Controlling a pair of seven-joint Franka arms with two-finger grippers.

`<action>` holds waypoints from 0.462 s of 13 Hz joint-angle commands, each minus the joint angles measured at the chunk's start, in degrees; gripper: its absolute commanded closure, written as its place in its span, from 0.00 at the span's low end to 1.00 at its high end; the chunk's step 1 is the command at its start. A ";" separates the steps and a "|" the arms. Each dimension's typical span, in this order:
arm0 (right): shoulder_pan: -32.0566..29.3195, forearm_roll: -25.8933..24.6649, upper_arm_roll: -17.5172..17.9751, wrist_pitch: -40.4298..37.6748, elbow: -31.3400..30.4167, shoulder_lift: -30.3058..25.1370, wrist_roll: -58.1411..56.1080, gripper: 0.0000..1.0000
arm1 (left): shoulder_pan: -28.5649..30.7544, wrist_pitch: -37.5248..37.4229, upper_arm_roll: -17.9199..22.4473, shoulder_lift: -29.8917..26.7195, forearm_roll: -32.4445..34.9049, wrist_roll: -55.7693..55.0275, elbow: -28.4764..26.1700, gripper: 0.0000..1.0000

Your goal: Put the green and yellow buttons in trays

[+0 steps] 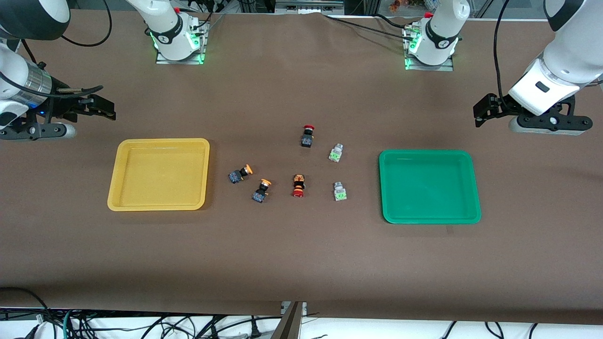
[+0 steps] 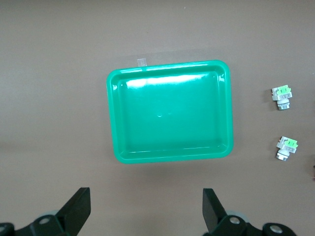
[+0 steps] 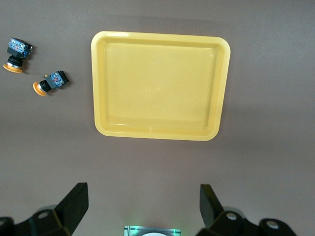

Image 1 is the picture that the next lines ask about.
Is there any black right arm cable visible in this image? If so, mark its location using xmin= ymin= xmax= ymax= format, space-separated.
xmin=19 ymin=0 xmax=114 ymax=97

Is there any large table cover sheet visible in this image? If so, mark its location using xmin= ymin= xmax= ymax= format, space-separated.
xmin=0 ymin=10 xmax=603 ymax=325

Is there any yellow push button switch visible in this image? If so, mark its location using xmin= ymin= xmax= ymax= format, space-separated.
xmin=228 ymin=164 xmax=253 ymax=185
xmin=252 ymin=178 xmax=272 ymax=203

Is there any yellow plastic tray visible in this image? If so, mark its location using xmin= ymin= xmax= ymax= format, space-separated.
xmin=107 ymin=138 xmax=211 ymax=212

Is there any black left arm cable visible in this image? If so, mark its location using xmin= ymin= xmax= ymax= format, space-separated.
xmin=493 ymin=0 xmax=512 ymax=106

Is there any dark table leg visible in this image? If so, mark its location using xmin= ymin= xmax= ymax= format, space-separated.
xmin=271 ymin=302 xmax=302 ymax=339

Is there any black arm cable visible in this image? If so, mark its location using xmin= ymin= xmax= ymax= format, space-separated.
xmin=493 ymin=0 xmax=512 ymax=106
xmin=19 ymin=0 xmax=114 ymax=97

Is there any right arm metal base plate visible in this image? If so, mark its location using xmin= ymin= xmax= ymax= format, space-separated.
xmin=155 ymin=21 xmax=209 ymax=65

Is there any black looped floor cable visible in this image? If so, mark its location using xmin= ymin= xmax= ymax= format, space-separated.
xmin=0 ymin=287 xmax=50 ymax=328

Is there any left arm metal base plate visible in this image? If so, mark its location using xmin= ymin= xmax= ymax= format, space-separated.
xmin=404 ymin=26 xmax=455 ymax=72

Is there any green plastic tray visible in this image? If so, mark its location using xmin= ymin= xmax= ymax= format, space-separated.
xmin=379 ymin=149 xmax=482 ymax=225

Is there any black cable on table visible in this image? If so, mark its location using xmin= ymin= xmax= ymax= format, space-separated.
xmin=323 ymin=13 xmax=411 ymax=36

